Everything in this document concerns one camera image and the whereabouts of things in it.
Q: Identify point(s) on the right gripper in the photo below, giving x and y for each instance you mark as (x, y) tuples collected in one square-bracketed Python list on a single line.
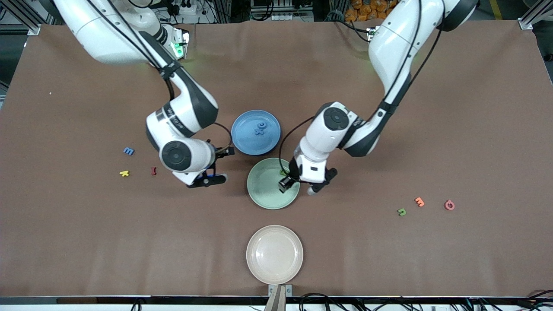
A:
[(219, 153)]

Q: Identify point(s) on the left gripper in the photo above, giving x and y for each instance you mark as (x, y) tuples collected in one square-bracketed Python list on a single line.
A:
[(293, 173)]

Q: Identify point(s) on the blue foam letter m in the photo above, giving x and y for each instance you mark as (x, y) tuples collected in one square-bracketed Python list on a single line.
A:
[(128, 152)]

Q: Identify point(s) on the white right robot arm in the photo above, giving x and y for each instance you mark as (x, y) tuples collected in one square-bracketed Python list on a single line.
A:
[(99, 34)]

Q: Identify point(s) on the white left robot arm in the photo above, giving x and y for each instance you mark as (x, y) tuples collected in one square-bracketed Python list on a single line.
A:
[(397, 43)]

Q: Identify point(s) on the blue plate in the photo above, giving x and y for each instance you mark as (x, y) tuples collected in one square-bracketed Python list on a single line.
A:
[(246, 140)]

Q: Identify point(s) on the green plate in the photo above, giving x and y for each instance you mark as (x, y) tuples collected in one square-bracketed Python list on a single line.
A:
[(263, 194)]

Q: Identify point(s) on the pink beige plate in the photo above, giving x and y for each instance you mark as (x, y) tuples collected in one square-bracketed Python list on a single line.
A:
[(274, 255)]

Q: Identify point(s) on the orange foam letter m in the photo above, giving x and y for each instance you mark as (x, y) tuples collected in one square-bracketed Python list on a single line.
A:
[(419, 201)]

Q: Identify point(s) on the brown table cover sheet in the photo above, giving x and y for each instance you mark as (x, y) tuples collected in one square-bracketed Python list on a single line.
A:
[(389, 259)]

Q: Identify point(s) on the pink foam letter G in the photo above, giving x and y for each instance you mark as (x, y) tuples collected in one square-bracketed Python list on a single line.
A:
[(446, 205)]

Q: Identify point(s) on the white power strip with plugs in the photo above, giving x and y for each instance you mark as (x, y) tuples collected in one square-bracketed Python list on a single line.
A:
[(190, 8)]

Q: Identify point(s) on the orange net bag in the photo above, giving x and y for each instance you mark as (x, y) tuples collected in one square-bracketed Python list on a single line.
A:
[(363, 8)]

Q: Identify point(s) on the metal bracket with beige post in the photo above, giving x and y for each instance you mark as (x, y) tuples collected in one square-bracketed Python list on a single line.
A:
[(278, 300)]

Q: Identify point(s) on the aluminium frame profile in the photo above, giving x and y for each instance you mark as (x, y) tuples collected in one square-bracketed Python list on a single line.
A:
[(23, 19), (535, 15)]

